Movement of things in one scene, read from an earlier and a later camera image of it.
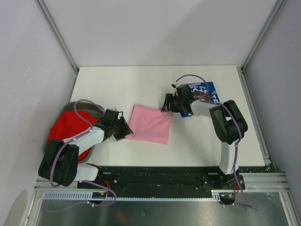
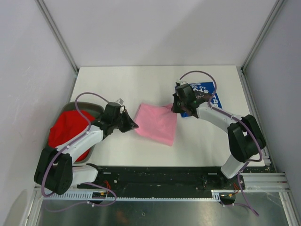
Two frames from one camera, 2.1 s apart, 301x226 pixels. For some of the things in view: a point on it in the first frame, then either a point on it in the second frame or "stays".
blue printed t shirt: (206, 91) stays
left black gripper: (125, 129) → (130, 125)
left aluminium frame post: (43, 6) stays
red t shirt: (67, 124) stays
